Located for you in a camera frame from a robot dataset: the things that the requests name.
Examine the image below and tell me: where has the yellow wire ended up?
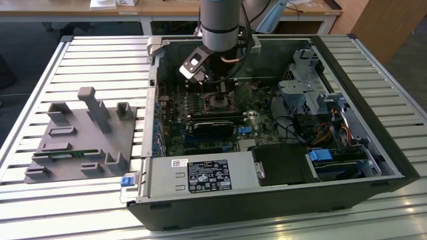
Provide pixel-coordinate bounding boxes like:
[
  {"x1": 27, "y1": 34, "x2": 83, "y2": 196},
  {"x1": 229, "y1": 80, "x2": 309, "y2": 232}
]
[{"x1": 339, "y1": 124, "x2": 355, "y2": 147}]

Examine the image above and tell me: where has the silver CPU plate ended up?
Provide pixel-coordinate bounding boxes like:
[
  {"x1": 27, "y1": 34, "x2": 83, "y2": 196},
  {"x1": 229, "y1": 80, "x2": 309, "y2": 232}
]
[{"x1": 213, "y1": 96, "x2": 234, "y2": 107}]

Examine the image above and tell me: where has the black plastic shroud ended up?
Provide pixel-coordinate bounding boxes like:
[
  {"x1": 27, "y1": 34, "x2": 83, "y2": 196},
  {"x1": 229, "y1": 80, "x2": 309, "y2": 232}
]
[{"x1": 249, "y1": 144, "x2": 319, "y2": 188}]

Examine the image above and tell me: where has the black internal cable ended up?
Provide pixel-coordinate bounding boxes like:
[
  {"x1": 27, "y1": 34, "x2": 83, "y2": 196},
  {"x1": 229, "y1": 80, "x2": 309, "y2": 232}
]
[{"x1": 273, "y1": 115, "x2": 310, "y2": 146}]

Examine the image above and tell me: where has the metal disk bay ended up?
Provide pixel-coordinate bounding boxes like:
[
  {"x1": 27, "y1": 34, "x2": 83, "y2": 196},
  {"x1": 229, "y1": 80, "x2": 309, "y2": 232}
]
[{"x1": 311, "y1": 147, "x2": 383, "y2": 181}]

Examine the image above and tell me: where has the black open PC case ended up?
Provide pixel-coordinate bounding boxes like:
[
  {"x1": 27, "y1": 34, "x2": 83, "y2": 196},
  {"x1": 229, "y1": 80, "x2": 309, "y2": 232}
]
[{"x1": 125, "y1": 33, "x2": 422, "y2": 232}]

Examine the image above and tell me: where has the wooden cabinet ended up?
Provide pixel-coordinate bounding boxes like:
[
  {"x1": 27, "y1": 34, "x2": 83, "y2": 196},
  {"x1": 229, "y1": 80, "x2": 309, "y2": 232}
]
[{"x1": 329, "y1": 0, "x2": 420, "y2": 65}]

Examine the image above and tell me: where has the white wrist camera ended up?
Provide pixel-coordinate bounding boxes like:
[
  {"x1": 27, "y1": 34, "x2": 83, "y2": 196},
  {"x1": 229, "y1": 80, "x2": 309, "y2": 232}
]
[{"x1": 179, "y1": 46, "x2": 214, "y2": 83}]

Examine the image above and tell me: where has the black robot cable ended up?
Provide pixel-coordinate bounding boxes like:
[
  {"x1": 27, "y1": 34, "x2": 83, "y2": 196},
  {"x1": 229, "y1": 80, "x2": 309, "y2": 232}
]
[{"x1": 230, "y1": 0, "x2": 273, "y2": 81}]

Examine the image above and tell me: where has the pale blue teach pendant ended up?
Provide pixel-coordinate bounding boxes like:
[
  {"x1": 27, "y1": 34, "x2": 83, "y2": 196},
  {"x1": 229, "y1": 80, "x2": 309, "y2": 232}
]
[{"x1": 257, "y1": 0, "x2": 289, "y2": 34}]

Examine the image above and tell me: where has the green motherboard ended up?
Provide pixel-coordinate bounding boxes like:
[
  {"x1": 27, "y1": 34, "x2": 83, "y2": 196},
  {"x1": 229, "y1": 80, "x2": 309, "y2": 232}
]
[{"x1": 151, "y1": 76, "x2": 295, "y2": 159}]

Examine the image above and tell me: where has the silver power supply unit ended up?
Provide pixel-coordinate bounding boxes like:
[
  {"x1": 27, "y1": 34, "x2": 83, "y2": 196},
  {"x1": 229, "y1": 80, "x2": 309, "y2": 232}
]
[{"x1": 142, "y1": 152, "x2": 262, "y2": 204}]

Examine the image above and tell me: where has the CPU socket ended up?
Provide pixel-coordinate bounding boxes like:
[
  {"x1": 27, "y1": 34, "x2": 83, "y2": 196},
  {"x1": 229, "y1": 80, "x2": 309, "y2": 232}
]
[{"x1": 198, "y1": 91, "x2": 242, "y2": 114}]

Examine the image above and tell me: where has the perforated metal drive cage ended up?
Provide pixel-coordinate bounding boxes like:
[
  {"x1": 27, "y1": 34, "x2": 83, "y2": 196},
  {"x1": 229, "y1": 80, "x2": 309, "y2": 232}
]
[{"x1": 277, "y1": 48, "x2": 339, "y2": 116}]

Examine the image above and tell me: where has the green RAM stick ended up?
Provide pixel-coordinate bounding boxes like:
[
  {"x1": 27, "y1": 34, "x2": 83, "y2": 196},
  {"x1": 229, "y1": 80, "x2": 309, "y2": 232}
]
[{"x1": 49, "y1": 149, "x2": 102, "y2": 159}]

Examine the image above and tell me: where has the grey parts rack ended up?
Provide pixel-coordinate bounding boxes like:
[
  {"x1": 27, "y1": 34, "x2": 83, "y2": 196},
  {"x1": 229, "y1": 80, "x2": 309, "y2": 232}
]
[{"x1": 23, "y1": 86, "x2": 141, "y2": 185}]

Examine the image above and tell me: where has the black graphics card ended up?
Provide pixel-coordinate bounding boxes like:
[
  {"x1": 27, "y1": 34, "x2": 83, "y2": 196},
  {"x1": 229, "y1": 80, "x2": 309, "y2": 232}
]
[{"x1": 190, "y1": 120, "x2": 235, "y2": 140}]

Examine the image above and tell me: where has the blue disk carrier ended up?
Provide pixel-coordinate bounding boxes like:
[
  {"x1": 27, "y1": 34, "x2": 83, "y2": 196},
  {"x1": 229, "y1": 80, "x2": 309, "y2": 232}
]
[{"x1": 309, "y1": 148, "x2": 334, "y2": 163}]

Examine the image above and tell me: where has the black RAM slot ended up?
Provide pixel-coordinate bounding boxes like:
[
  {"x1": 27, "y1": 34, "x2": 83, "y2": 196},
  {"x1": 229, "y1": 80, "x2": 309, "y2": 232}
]
[
  {"x1": 191, "y1": 116, "x2": 245, "y2": 123},
  {"x1": 191, "y1": 112, "x2": 243, "y2": 118}
]

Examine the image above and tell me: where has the wooden desk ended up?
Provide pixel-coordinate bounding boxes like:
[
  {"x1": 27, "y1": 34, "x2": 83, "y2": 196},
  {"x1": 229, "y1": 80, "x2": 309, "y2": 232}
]
[{"x1": 0, "y1": 0, "x2": 345, "y2": 36}]

